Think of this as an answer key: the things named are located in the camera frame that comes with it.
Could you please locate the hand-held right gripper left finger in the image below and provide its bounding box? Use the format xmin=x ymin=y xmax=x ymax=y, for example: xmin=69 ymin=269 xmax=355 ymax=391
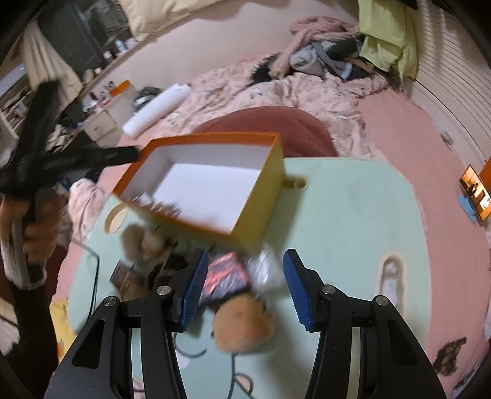
xmin=44 ymin=249 xmax=210 ymax=399

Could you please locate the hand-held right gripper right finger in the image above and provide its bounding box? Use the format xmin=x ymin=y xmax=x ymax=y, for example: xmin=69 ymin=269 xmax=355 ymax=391
xmin=283 ymin=249 xmax=447 ymax=399

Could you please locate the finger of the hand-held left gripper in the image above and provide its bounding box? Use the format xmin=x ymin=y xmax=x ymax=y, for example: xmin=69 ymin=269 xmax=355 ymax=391
xmin=38 ymin=146 xmax=139 ymax=178
xmin=15 ymin=80 xmax=62 ymax=169

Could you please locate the red and black packet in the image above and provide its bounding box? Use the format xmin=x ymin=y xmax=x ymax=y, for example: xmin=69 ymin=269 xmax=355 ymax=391
xmin=203 ymin=253 xmax=252 ymax=304

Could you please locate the clear plastic packet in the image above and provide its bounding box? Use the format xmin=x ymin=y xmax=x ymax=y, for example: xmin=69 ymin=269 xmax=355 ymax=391
xmin=245 ymin=249 xmax=292 ymax=292

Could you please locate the brown fluffy plush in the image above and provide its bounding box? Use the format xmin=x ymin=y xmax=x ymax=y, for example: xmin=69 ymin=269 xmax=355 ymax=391
xmin=213 ymin=293 xmax=275 ymax=354

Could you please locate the beige fluffy plush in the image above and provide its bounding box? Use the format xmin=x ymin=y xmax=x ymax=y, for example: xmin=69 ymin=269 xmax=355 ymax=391
xmin=121 ymin=224 xmax=173 ymax=273

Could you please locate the small brown box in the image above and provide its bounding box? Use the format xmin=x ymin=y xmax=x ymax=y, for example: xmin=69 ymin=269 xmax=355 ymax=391
xmin=110 ymin=261 xmax=150 ymax=296

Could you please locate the orange cardboard box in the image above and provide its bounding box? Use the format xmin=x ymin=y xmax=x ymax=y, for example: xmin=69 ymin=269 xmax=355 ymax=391
xmin=111 ymin=131 xmax=286 ymax=254

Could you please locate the person's left forearm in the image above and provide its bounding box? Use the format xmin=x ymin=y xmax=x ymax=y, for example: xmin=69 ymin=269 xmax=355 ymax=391
xmin=0 ymin=230 xmax=58 ymax=388

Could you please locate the person's left hand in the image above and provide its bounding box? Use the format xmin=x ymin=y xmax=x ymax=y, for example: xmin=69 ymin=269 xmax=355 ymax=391
xmin=21 ymin=191 xmax=64 ymax=269

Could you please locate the white bookshelf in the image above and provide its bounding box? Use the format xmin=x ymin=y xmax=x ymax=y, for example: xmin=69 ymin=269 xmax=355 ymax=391
xmin=0 ymin=65 xmax=35 ymax=139

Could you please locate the white bedside cabinet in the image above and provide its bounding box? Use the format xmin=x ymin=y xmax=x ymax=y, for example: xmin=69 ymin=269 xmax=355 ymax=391
xmin=82 ymin=107 xmax=119 ymax=146

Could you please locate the cream hanging cloth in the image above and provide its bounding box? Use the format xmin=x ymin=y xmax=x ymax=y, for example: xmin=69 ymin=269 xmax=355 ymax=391
xmin=19 ymin=19 xmax=83 ymax=100

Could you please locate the white paper roll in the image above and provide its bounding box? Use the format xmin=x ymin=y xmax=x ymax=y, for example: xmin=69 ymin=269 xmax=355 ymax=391
xmin=123 ymin=82 xmax=190 ymax=139

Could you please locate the dark bag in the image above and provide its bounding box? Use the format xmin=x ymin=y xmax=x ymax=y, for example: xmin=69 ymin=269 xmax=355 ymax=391
xmin=132 ymin=86 xmax=164 ymax=108

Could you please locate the row of small bottles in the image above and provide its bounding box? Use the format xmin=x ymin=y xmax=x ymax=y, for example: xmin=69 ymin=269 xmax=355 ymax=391
xmin=92 ymin=36 xmax=139 ymax=73

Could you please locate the yellow cloth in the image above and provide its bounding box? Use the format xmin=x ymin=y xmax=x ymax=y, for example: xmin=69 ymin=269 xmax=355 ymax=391
xmin=50 ymin=299 xmax=77 ymax=354

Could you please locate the cream pillow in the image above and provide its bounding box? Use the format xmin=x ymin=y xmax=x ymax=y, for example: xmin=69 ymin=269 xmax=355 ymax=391
xmin=117 ymin=0 xmax=238 ymax=39

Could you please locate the maroon cushion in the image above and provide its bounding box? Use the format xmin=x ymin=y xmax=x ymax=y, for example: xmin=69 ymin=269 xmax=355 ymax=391
xmin=192 ymin=107 xmax=340 ymax=158

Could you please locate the pink bed sheet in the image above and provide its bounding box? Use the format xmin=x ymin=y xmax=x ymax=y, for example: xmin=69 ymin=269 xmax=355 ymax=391
xmin=50 ymin=88 xmax=491 ymax=388

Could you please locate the pink printed blanket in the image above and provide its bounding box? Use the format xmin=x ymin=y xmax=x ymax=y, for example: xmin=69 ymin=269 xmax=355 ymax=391
xmin=57 ymin=57 xmax=388 ymax=246

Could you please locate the pile of clothes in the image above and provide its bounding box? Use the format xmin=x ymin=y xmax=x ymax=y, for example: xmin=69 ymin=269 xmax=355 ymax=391
xmin=251 ymin=15 xmax=388 ymax=83

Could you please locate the light green cloth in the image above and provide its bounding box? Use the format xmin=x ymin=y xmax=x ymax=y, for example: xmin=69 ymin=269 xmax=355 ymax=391
xmin=357 ymin=0 xmax=420 ymax=79

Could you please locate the black cable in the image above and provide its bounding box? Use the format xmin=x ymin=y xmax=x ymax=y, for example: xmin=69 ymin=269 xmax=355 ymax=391
xmin=82 ymin=246 xmax=101 ymax=319

